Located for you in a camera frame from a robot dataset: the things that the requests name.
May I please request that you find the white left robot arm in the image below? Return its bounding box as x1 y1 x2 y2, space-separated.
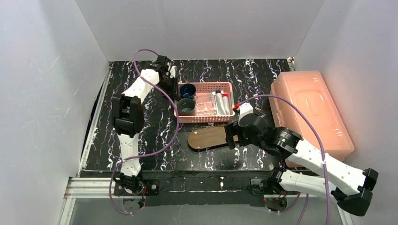
111 55 177 191

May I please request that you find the dark grey cup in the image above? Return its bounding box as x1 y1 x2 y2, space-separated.
177 98 196 116

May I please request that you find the clear plastic dimpled tray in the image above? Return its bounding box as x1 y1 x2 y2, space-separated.
194 93 216 116

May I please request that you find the red capped toothpaste tube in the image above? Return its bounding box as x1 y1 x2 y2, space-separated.
222 93 230 115

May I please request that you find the dark blue cup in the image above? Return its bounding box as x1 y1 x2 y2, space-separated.
179 83 196 99

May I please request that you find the large pink storage box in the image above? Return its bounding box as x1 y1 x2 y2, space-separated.
269 71 355 161

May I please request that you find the white toothpaste tube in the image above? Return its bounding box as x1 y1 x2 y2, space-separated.
215 90 227 115

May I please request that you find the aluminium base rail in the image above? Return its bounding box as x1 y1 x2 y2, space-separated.
58 178 126 225

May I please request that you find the oval wooden tray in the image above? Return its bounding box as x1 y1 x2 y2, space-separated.
187 125 228 152

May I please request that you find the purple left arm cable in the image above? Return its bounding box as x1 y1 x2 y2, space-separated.
108 49 180 216

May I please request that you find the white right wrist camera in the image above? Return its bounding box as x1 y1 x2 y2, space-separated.
238 102 253 117

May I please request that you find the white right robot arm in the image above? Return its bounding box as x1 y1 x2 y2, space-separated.
225 113 379 217

